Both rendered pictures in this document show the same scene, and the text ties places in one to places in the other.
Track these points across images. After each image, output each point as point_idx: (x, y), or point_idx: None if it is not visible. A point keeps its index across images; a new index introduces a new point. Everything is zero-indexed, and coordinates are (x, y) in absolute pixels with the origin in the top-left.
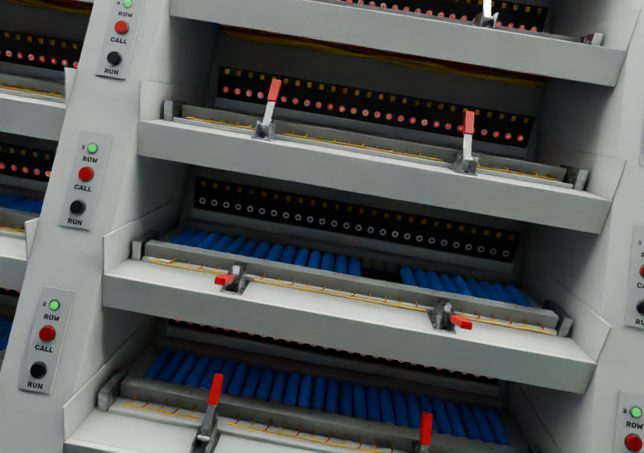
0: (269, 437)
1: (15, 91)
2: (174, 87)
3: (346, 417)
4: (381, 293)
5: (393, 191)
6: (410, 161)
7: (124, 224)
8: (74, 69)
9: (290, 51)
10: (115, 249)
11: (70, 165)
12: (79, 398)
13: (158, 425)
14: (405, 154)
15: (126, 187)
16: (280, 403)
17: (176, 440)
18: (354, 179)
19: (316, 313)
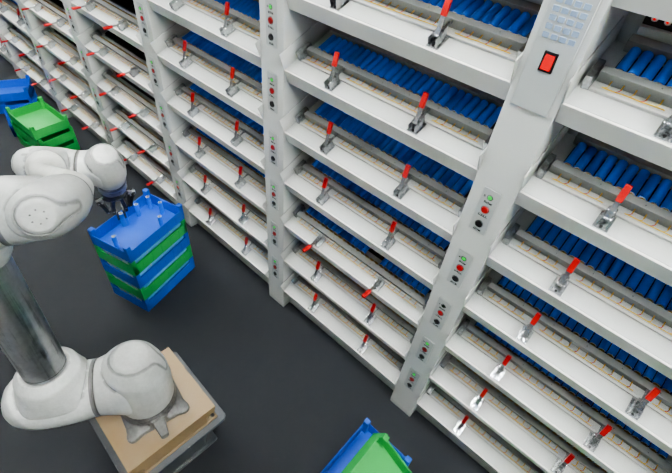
0: (335, 283)
1: (253, 145)
2: (299, 156)
3: (360, 288)
4: (365, 264)
5: (361, 240)
6: (375, 226)
7: (288, 208)
8: (263, 158)
9: None
10: (286, 217)
11: (269, 188)
12: (285, 251)
13: (307, 264)
14: (375, 222)
15: (285, 200)
16: (342, 274)
17: (310, 271)
18: (348, 230)
19: (337, 264)
